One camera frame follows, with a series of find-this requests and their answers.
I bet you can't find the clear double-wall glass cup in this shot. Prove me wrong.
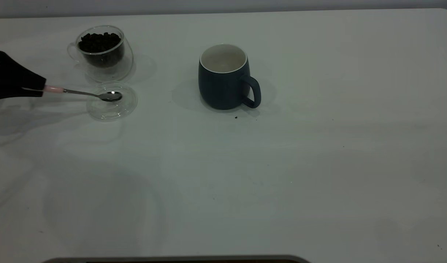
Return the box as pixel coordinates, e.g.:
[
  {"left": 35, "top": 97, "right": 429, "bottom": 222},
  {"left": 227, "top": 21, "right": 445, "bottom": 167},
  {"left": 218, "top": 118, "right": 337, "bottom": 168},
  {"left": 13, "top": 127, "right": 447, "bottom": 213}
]
[{"left": 67, "top": 25, "right": 134, "bottom": 82}]

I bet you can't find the clear round glass lid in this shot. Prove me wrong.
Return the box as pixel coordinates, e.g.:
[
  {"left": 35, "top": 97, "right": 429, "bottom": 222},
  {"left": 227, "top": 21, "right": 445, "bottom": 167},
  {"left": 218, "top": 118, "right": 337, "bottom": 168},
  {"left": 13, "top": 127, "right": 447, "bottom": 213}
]
[{"left": 86, "top": 81, "right": 138, "bottom": 121}]

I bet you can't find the pink-handled metal spoon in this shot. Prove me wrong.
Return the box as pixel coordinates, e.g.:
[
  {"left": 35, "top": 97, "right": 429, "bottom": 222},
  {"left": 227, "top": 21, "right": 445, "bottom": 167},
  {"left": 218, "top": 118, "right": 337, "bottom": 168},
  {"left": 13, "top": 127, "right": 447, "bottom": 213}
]
[{"left": 44, "top": 85, "right": 123, "bottom": 102}]

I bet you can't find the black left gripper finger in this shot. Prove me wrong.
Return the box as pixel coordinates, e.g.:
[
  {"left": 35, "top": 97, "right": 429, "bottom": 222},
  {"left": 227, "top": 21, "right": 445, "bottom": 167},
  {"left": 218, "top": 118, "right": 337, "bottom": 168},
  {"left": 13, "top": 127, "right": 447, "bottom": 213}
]
[
  {"left": 0, "top": 51, "right": 47, "bottom": 89},
  {"left": 0, "top": 88, "right": 45, "bottom": 101}
]

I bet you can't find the dark grey ceramic mug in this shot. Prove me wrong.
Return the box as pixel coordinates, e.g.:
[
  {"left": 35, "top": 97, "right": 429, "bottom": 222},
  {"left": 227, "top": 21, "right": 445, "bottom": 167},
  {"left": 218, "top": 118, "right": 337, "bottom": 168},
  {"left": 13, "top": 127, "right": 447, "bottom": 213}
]
[{"left": 198, "top": 44, "right": 262, "bottom": 110}]

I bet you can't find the dark coffee beans pile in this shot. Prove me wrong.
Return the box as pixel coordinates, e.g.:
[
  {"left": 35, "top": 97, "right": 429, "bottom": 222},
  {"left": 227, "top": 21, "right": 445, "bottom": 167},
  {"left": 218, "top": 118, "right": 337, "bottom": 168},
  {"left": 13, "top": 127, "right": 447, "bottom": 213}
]
[{"left": 78, "top": 32, "right": 125, "bottom": 68}]

